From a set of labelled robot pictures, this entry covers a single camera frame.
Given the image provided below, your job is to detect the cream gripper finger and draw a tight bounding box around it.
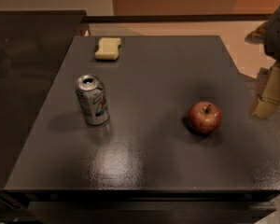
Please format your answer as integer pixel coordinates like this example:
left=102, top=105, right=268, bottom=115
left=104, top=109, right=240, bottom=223
left=251, top=61, right=280, bottom=119
left=245, top=22, right=268, bottom=45

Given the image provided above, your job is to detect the yellow sponge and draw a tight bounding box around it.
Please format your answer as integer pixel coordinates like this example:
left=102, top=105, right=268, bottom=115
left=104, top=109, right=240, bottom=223
left=94, top=37, right=121, bottom=61

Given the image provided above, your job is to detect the silver 7up can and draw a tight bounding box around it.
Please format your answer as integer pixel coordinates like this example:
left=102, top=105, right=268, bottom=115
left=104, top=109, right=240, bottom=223
left=76, top=74, right=109, bottom=126

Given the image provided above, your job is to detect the red apple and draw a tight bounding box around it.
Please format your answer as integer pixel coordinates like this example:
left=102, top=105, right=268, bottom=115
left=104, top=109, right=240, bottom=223
left=188, top=102, right=223, bottom=135

